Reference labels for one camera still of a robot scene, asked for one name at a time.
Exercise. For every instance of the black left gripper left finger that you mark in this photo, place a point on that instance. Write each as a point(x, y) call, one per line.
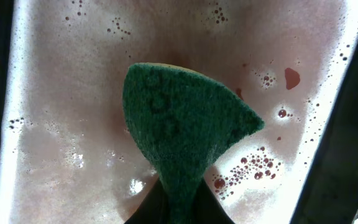
point(154, 209)

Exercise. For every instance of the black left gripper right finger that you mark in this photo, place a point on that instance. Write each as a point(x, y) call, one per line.
point(207, 209)

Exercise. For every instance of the green yellow sponge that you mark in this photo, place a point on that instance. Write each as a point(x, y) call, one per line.
point(182, 122)

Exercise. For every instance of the black rectangular water tray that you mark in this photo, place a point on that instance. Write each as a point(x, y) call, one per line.
point(66, 154)

